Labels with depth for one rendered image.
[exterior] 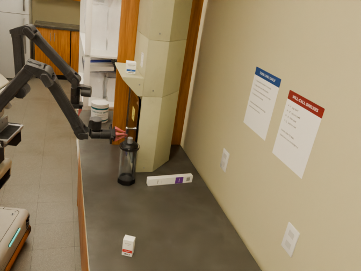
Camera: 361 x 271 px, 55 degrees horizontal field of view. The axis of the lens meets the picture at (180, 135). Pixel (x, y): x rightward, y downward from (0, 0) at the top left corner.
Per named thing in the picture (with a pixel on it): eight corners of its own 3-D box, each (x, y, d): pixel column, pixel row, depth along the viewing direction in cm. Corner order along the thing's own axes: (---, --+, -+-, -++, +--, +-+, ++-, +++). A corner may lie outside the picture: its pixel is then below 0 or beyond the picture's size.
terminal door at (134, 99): (126, 141, 229) (131, 83, 213) (134, 164, 202) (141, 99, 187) (124, 141, 228) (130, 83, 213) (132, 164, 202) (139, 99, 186)
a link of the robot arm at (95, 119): (79, 129, 197) (77, 138, 190) (80, 112, 191) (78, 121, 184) (100, 132, 200) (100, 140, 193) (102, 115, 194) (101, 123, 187)
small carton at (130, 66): (134, 71, 191) (135, 61, 188) (135, 74, 186) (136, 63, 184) (125, 71, 190) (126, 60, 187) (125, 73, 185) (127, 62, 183)
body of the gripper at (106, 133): (113, 123, 199) (100, 122, 196) (114, 137, 193) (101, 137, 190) (111, 130, 203) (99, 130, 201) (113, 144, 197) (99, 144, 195)
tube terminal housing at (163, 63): (161, 147, 240) (177, 34, 209) (174, 171, 212) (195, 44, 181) (125, 147, 232) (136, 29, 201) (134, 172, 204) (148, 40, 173)
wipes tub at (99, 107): (107, 117, 276) (108, 99, 270) (108, 123, 264) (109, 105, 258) (89, 116, 271) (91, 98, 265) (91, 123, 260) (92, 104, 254)
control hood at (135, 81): (132, 79, 213) (133, 63, 209) (142, 96, 185) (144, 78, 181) (113, 78, 209) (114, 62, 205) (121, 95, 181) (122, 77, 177)
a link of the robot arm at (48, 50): (26, 28, 207) (19, 31, 197) (33, 22, 206) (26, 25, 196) (77, 83, 223) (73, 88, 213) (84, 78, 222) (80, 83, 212)
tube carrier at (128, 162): (135, 175, 199) (139, 141, 191) (136, 185, 190) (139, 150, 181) (116, 173, 197) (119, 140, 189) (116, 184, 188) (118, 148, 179)
